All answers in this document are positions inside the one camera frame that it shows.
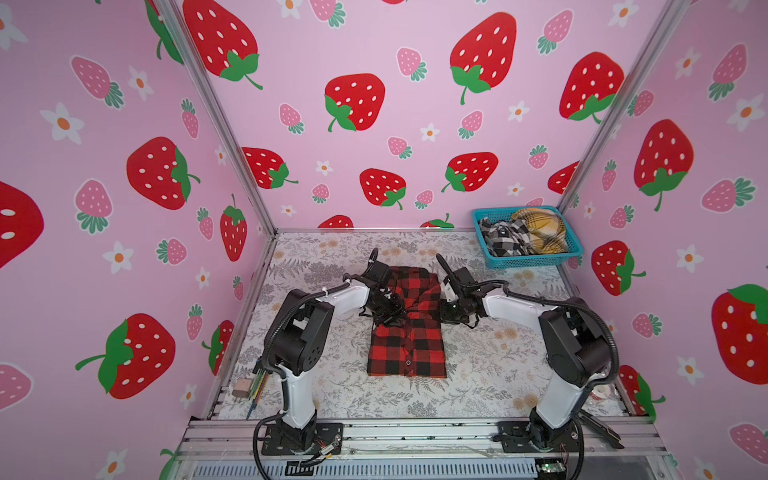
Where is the red black plaid shirt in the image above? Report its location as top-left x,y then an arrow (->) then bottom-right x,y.
367,266 -> 447,379

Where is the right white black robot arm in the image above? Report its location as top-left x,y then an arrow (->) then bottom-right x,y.
439,279 -> 624,452

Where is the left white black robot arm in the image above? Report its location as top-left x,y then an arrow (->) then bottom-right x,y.
253,280 -> 405,452

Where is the white black plaid shirt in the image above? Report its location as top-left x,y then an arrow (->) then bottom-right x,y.
478,217 -> 534,258

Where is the teal plastic basket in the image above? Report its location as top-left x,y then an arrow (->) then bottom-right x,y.
472,206 -> 584,269

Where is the yellow plaid shirt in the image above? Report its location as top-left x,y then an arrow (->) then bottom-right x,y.
510,207 -> 570,255

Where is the small tools bundle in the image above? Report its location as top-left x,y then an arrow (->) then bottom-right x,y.
232,367 -> 269,419

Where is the clear tape roll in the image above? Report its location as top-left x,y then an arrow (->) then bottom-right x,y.
590,385 -> 613,401

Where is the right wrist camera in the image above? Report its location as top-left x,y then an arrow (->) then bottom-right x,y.
436,253 -> 478,300

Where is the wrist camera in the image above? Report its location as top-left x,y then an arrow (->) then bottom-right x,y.
436,253 -> 478,300
362,248 -> 391,291

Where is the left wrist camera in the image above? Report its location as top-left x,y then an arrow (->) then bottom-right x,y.
362,248 -> 391,291

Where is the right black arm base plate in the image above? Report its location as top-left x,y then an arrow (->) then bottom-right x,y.
492,421 -> 583,453

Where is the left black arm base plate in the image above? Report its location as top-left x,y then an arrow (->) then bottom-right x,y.
258,422 -> 344,456

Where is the black flat bracket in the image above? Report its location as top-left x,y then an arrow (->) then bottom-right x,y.
577,410 -> 625,450

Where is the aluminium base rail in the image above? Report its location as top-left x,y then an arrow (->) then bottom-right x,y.
178,417 -> 668,460

